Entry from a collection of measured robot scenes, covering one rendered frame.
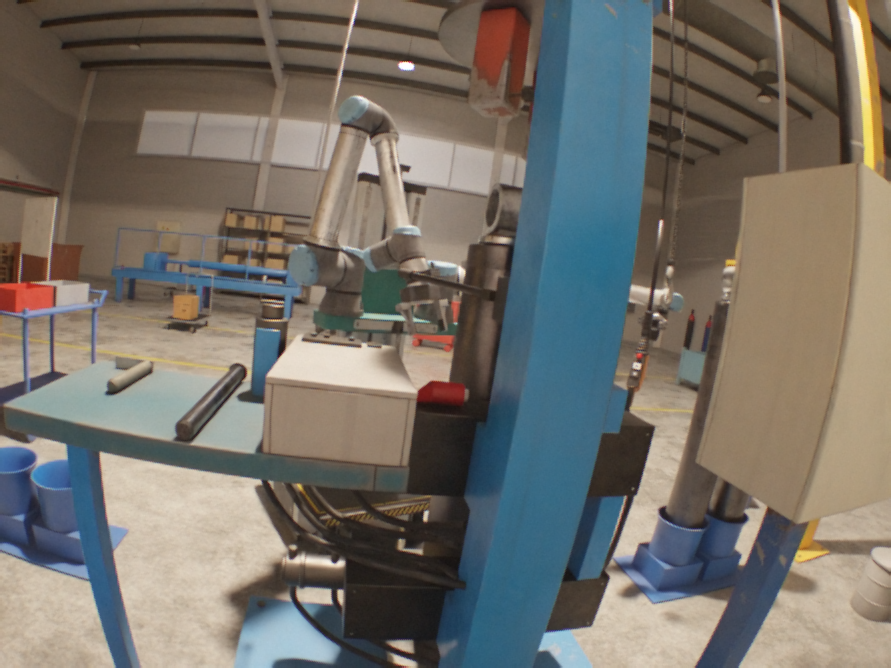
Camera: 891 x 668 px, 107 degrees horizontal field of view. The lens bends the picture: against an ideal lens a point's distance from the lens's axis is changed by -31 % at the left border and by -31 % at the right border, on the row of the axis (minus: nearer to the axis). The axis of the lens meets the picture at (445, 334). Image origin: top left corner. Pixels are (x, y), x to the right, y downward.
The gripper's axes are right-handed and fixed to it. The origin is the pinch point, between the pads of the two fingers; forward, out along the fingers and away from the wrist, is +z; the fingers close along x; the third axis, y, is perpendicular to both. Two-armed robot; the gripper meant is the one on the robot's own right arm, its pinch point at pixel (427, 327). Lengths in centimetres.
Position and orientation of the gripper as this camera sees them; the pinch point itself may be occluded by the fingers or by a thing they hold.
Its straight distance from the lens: 152.3
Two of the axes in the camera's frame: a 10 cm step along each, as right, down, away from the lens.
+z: 2.2, 9.7, -0.9
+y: -6.6, 2.2, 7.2
